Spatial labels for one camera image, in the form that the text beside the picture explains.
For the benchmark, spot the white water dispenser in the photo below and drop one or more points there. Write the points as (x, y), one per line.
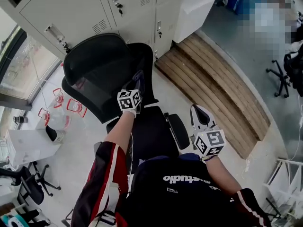
(30, 145)

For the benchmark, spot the black mesh swivel chair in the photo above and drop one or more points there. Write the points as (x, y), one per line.
(30, 188)

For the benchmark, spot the white metal rack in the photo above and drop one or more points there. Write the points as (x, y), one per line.
(286, 188)

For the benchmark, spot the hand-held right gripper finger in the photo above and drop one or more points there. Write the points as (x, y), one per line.
(193, 118)

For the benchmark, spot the grey metal lockers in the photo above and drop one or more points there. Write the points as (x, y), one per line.
(82, 11)

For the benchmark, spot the black chair with star base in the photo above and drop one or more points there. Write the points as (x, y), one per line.
(292, 72)

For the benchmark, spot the wooden step platform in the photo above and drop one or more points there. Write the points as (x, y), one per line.
(213, 91)

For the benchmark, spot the white cabinet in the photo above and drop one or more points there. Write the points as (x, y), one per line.
(191, 15)

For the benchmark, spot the dark framed window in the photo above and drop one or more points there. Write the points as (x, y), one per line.
(21, 67)

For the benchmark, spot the white power strip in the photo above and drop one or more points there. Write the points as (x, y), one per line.
(247, 165)

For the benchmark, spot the person's black red shirt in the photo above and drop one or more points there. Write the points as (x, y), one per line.
(177, 202)

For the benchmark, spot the person's right forearm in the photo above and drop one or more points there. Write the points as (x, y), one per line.
(220, 174)

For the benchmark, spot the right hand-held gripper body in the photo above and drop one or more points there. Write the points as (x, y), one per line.
(210, 143)

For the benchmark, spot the black mesh office chair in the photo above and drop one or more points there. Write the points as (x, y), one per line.
(99, 55)

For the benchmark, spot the dark metal cup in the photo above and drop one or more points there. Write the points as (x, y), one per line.
(20, 119)

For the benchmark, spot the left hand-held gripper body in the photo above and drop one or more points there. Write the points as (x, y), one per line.
(129, 100)

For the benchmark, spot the person's left forearm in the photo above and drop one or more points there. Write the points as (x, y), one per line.
(118, 131)

